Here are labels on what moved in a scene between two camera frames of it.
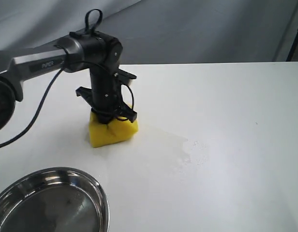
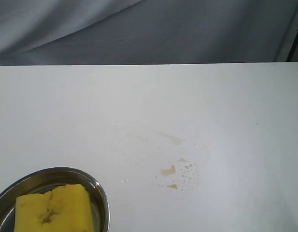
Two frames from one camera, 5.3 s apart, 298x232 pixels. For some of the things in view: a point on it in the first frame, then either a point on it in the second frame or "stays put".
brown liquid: x=176 y=152 -> x=171 y=169
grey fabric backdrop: x=160 y=32 stays put
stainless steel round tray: x=58 y=199 stays put
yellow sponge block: x=101 y=134 -> x=67 y=208
